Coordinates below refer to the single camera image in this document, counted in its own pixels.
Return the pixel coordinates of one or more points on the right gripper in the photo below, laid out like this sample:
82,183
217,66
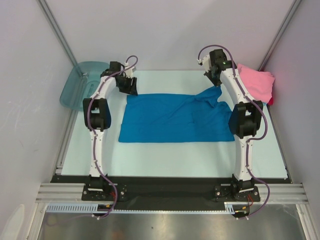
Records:
212,75

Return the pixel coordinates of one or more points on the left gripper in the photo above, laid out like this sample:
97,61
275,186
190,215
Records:
130,89

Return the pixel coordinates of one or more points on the blue t-shirt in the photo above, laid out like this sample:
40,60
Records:
176,118

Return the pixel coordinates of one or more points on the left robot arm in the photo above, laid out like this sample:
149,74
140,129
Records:
97,115

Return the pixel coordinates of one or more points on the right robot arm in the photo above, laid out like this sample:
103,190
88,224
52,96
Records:
245,119

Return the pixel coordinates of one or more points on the teal translucent plastic bin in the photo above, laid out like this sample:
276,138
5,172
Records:
81,83

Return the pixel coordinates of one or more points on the pink folded t-shirt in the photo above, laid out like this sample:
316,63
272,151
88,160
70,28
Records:
258,83

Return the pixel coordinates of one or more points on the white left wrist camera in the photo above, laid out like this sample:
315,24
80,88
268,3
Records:
128,70

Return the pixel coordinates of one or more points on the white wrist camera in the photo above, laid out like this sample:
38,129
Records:
128,70
205,62

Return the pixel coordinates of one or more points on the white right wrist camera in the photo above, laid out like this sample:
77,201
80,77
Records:
205,62

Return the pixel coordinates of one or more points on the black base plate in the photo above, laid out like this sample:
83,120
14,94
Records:
166,193

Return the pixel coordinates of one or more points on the right aluminium frame post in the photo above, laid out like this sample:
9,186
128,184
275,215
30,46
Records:
280,33

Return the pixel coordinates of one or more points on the aluminium frame post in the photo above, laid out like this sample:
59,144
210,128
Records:
280,33
49,15

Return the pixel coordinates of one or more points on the left aluminium frame post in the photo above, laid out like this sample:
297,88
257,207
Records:
49,15

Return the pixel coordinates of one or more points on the white slotted cable duct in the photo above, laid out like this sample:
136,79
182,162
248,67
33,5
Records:
104,208

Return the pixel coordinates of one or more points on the aluminium front rail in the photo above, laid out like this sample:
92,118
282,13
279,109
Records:
72,192

